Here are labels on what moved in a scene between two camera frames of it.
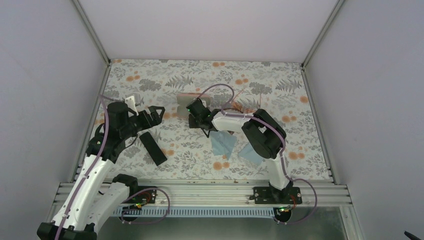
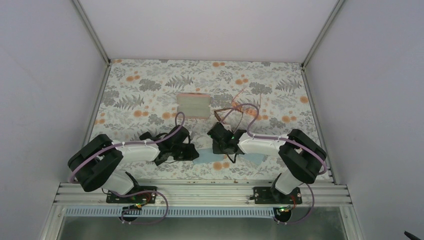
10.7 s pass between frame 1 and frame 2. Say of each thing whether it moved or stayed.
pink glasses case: stayed
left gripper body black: moved
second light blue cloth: stayed
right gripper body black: moved
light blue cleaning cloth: moved
